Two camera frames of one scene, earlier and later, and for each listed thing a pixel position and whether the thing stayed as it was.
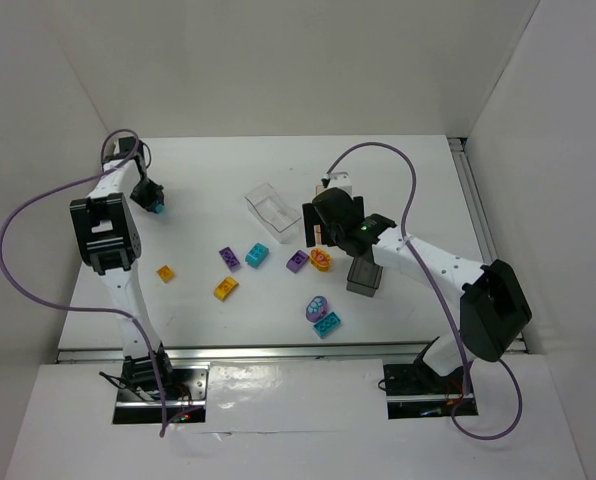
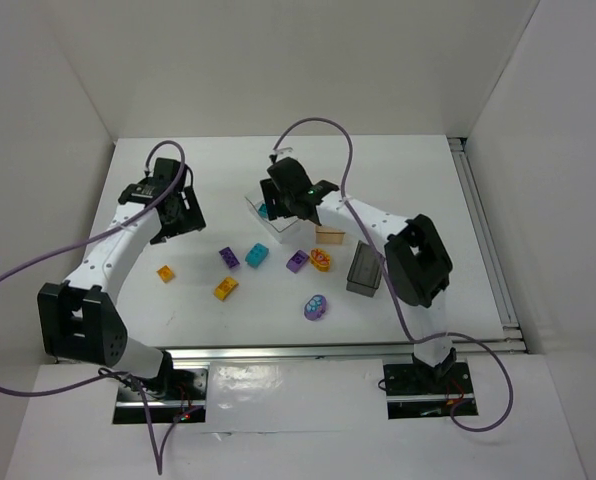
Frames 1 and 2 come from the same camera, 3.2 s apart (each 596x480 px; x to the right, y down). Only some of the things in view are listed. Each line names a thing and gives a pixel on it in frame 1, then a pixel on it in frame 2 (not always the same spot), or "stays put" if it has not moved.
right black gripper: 309,233 → 271,198
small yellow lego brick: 165,273 stays put
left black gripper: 145,193 → 184,223
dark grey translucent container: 363,277 stays put
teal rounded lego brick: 256,255 stays put
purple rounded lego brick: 297,261 stays put
